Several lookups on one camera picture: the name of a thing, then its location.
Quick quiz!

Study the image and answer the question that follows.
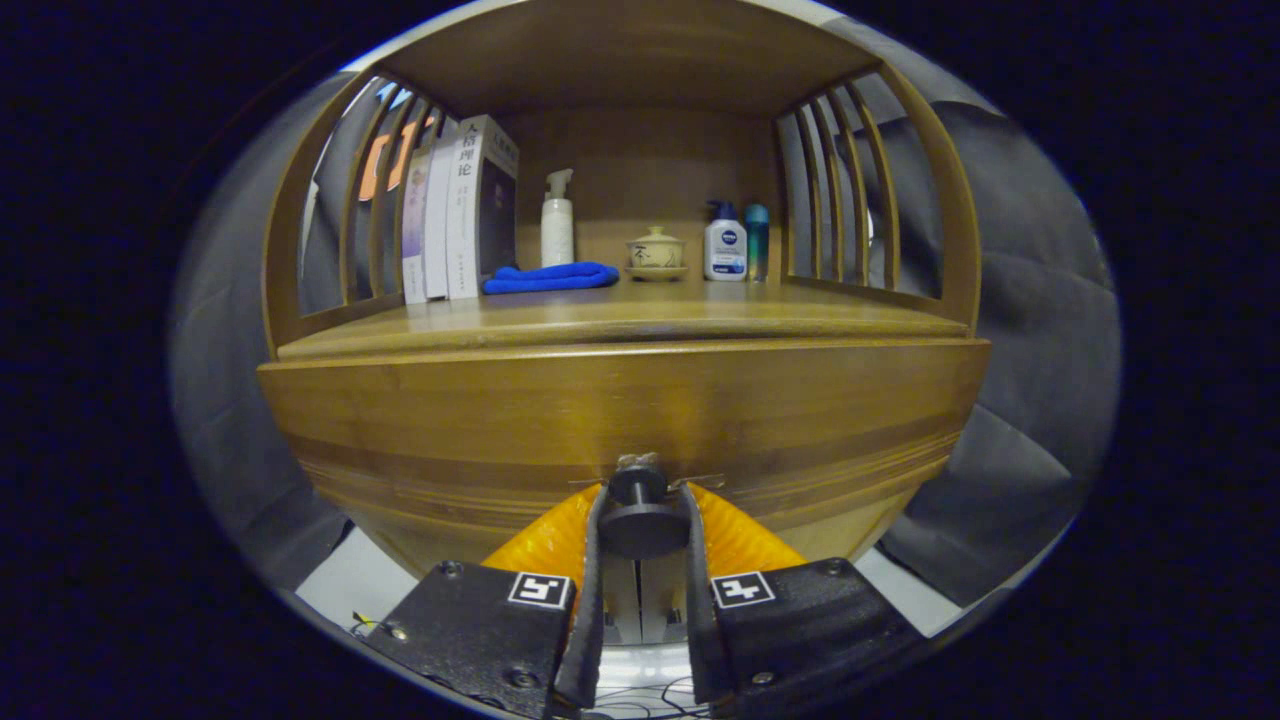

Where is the white pump bottle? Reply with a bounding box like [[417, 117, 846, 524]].
[[541, 168, 576, 268]]

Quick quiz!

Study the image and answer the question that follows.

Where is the thin white book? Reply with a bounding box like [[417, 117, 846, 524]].
[[425, 125, 461, 301]]

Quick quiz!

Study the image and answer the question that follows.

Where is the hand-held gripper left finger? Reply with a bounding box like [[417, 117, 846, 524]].
[[362, 482, 613, 720]]

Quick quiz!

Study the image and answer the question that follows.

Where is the teal slim bottle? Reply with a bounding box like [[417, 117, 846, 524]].
[[745, 204, 771, 282]]

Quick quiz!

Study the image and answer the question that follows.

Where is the beige lidded tea cup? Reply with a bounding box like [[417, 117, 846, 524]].
[[626, 226, 689, 282]]

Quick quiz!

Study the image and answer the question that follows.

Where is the white lotion bottle blue cap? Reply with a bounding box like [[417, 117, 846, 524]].
[[703, 200, 748, 282]]

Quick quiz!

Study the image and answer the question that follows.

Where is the blue folded cloth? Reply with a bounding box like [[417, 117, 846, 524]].
[[483, 262, 621, 295]]

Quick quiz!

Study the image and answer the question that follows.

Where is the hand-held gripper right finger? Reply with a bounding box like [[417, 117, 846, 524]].
[[682, 480, 931, 713]]

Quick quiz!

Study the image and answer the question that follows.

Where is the wooden cabinet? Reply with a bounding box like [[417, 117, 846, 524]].
[[258, 0, 993, 646]]

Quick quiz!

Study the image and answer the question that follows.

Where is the thick white book dark cover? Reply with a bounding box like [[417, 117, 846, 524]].
[[446, 114, 520, 300]]

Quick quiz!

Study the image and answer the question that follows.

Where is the wooden countertop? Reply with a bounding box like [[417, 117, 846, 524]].
[[275, 278, 971, 361]]

